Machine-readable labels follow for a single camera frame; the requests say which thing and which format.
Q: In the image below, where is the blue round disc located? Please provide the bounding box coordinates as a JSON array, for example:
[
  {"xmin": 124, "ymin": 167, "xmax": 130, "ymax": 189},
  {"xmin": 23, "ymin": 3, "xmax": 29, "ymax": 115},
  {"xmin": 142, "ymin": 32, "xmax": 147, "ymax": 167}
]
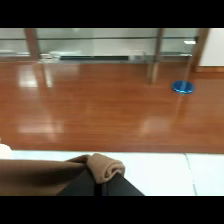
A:
[{"xmin": 171, "ymin": 80, "xmax": 196, "ymax": 95}]

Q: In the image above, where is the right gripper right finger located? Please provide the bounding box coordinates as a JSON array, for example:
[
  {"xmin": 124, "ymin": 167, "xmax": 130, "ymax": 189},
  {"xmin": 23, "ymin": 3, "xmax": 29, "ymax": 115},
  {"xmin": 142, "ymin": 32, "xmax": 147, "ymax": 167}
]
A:
[{"xmin": 101, "ymin": 172, "xmax": 146, "ymax": 197}]

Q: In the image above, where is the brown garment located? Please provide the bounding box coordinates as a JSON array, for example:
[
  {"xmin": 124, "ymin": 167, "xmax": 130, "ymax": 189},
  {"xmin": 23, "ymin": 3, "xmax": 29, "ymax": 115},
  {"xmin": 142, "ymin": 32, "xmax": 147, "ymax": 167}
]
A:
[{"xmin": 0, "ymin": 152, "xmax": 127, "ymax": 197}]

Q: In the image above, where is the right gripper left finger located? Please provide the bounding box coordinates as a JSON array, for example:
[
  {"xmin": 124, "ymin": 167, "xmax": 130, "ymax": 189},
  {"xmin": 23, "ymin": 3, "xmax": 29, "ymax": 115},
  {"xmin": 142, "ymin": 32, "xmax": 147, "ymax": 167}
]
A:
[{"xmin": 58, "ymin": 166, "xmax": 102, "ymax": 197}]

